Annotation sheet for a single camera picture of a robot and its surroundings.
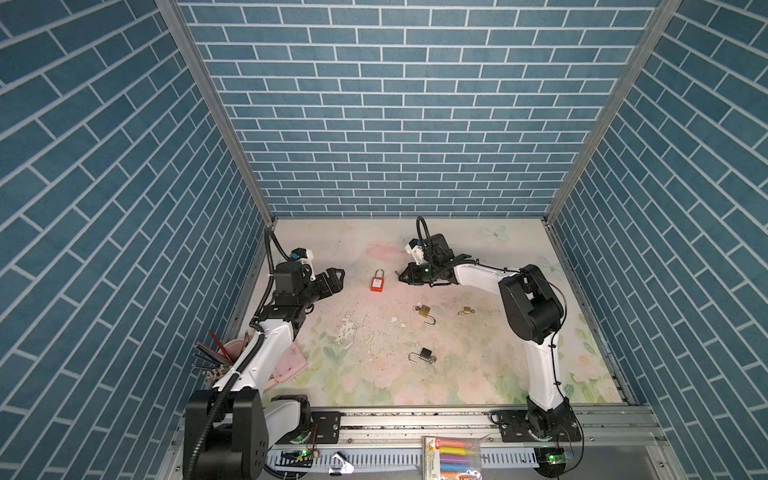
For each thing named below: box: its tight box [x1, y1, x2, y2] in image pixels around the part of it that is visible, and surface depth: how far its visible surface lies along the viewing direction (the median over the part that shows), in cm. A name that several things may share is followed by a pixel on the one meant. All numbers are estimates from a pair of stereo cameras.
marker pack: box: [422, 436, 482, 480], surface depth 70 cm
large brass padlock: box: [418, 305, 436, 327], surface depth 96 cm
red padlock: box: [370, 268, 385, 293], surface depth 101 cm
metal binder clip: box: [328, 451, 355, 476], surface depth 70 cm
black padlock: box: [408, 347, 437, 364], surface depth 87 cm
